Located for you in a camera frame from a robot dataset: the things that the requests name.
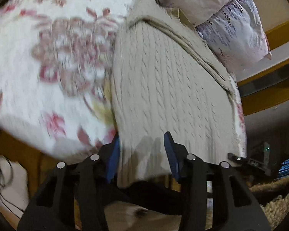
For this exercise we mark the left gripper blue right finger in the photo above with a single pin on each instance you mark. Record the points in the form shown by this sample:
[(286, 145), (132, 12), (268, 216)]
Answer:
[(234, 206)]

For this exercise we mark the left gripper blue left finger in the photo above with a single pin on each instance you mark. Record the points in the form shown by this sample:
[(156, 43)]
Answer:
[(52, 206)]

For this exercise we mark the beige cable-knit sweater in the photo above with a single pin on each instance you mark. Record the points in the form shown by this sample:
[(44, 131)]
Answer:
[(166, 79)]

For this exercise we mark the beige shaggy rug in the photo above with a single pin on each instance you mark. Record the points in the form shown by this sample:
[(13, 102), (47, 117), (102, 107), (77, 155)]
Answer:
[(273, 198)]

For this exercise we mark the dark shelf with electronics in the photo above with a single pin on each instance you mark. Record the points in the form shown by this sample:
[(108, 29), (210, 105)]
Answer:
[(263, 163)]

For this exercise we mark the floral bed quilt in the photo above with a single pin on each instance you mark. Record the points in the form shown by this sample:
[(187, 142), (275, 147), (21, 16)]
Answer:
[(55, 73)]

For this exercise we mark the purple floral right pillow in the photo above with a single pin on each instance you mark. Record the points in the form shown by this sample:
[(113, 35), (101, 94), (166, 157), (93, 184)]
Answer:
[(236, 36)]

